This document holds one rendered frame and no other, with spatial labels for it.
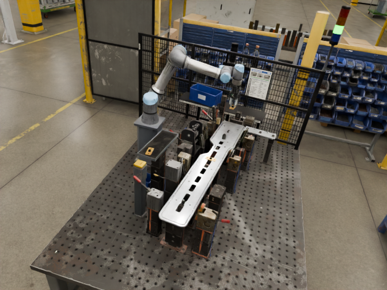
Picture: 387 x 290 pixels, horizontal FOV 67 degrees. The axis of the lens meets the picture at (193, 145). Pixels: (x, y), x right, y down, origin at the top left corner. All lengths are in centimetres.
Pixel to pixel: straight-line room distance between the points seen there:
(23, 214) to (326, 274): 294
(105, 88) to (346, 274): 413
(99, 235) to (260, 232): 111
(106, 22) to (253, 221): 352
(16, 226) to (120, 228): 140
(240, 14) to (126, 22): 494
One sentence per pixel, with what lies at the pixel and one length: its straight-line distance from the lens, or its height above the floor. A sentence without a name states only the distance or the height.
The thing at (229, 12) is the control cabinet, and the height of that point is 98.
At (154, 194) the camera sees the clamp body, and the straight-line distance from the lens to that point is 183.
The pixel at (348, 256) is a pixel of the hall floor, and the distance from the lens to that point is 340.
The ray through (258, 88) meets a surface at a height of 126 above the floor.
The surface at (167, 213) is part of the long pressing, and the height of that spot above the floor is 100.
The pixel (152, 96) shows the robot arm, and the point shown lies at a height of 133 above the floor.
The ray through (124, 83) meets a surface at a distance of 488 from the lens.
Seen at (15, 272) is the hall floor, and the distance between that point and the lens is 298.
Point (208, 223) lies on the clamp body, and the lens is 177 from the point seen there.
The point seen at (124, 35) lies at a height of 121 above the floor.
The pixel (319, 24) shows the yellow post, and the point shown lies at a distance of 286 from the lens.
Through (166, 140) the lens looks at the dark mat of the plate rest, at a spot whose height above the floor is 116.
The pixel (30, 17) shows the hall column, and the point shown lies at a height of 42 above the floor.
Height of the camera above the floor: 232
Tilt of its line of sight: 33 degrees down
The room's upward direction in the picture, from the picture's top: 7 degrees clockwise
